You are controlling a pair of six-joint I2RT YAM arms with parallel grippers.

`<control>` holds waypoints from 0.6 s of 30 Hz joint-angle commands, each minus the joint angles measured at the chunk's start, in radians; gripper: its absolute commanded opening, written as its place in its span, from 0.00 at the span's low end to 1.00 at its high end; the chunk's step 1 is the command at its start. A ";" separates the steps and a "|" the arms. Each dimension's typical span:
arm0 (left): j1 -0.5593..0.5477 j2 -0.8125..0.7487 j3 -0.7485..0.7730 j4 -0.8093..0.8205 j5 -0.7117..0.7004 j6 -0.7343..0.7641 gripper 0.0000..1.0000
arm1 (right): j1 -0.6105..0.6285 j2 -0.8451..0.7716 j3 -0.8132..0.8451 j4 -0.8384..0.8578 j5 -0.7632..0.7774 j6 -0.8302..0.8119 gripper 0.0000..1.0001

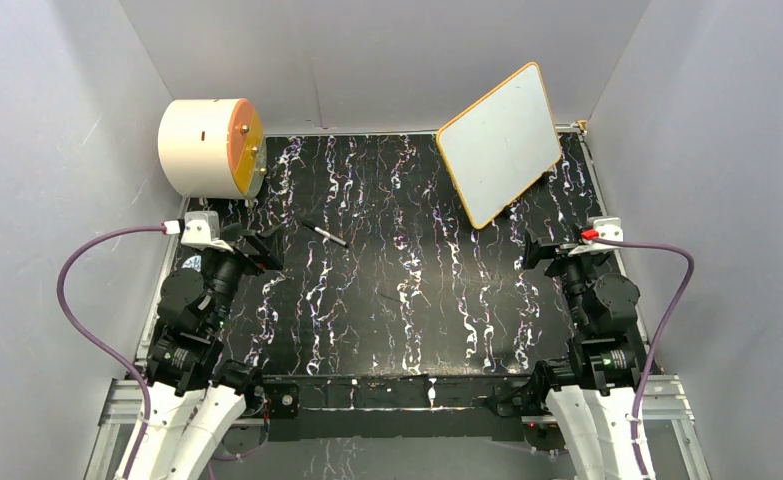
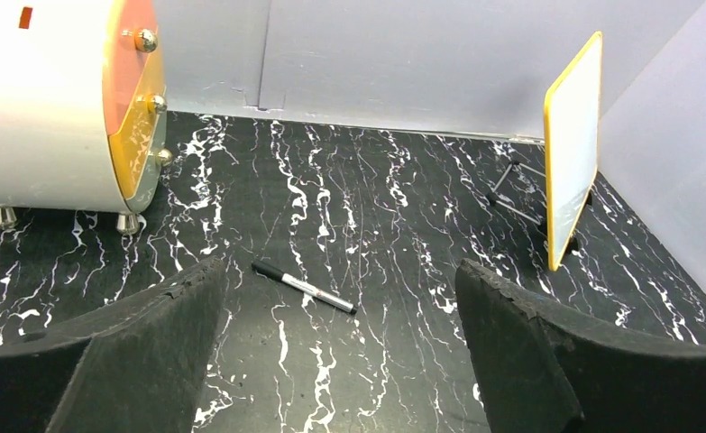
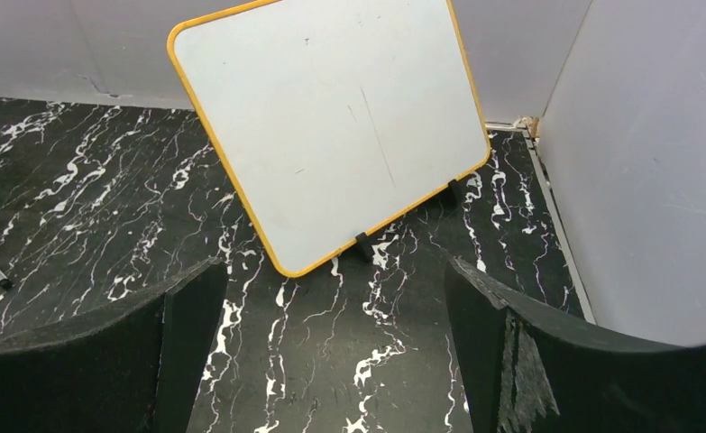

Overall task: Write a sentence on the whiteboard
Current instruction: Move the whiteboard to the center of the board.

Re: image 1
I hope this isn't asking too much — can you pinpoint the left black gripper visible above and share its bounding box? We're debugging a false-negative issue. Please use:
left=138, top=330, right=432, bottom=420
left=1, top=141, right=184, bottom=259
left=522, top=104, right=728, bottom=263
left=204, top=222, right=284, bottom=331

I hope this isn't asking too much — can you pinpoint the white black whiteboard marker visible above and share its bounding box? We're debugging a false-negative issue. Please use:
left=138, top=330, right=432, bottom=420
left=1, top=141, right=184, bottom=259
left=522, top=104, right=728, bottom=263
left=301, top=220, right=349, bottom=248

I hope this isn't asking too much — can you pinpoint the yellow framed whiteboard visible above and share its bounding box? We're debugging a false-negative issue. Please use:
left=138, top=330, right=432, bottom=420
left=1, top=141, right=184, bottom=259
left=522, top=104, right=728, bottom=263
left=436, top=62, right=562, bottom=230

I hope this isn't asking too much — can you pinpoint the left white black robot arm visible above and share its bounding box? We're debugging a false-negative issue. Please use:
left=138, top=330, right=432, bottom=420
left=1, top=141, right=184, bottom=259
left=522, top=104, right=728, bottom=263
left=115, top=212, right=283, bottom=479

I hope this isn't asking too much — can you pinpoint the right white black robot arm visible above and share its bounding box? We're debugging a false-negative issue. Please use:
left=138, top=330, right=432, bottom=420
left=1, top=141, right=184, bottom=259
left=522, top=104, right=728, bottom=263
left=522, top=227, right=656, bottom=479

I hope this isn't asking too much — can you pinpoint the cream cylindrical drum orange face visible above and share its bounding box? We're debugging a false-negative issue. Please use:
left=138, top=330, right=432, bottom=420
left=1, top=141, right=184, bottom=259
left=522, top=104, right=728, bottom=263
left=157, top=98, right=267, bottom=201

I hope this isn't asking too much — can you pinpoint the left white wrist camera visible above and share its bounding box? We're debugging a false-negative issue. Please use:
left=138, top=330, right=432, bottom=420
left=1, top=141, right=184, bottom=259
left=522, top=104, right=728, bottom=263
left=162, top=211, right=234, bottom=252

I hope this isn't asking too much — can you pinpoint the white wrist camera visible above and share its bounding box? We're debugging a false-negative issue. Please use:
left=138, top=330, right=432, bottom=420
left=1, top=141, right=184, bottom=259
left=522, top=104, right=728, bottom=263
left=162, top=211, right=234, bottom=252
left=568, top=216, right=624, bottom=256

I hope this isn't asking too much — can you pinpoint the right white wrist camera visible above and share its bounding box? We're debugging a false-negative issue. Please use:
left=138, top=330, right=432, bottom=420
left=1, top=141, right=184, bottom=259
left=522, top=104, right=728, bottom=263
left=568, top=216, right=624, bottom=256

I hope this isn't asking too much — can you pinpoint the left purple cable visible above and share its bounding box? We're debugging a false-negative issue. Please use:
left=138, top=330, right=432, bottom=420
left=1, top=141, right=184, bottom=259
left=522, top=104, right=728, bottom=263
left=56, top=225, right=168, bottom=480

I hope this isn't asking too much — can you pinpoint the purple cable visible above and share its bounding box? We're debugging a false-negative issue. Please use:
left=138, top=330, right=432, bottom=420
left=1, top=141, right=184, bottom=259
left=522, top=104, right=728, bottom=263
left=56, top=225, right=168, bottom=480
left=596, top=238, right=696, bottom=480

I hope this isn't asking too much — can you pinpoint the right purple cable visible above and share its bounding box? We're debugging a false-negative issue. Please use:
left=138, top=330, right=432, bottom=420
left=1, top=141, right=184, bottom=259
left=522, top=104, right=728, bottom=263
left=596, top=238, right=696, bottom=480

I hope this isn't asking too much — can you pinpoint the aluminium front frame rail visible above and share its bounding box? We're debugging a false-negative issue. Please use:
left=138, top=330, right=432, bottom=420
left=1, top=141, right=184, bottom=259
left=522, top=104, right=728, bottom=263
left=85, top=375, right=711, bottom=479

